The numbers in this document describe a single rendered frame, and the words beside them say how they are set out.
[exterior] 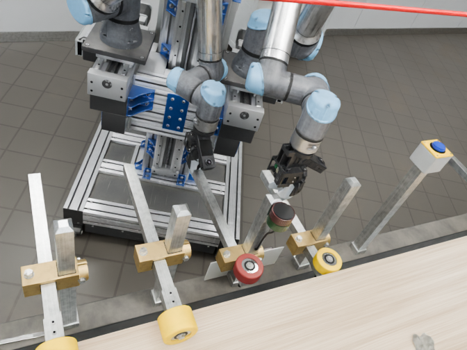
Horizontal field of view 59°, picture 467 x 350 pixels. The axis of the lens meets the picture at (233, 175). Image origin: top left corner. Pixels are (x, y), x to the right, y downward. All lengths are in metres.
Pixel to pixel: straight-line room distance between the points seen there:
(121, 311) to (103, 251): 0.96
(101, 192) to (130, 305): 0.99
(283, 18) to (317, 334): 0.80
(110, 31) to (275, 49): 0.70
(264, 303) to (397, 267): 0.47
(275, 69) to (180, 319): 0.63
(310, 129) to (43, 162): 1.87
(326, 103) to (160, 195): 1.36
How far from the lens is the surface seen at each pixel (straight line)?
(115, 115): 1.65
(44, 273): 1.02
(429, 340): 1.28
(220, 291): 1.33
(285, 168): 1.09
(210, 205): 1.31
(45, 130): 2.80
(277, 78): 1.06
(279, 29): 1.10
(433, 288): 1.42
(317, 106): 0.98
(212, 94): 1.20
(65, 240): 0.90
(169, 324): 0.96
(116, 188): 2.18
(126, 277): 2.12
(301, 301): 1.16
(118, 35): 1.57
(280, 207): 1.03
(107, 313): 1.26
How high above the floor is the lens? 1.84
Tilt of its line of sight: 43 degrees down
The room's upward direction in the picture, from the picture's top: 20 degrees clockwise
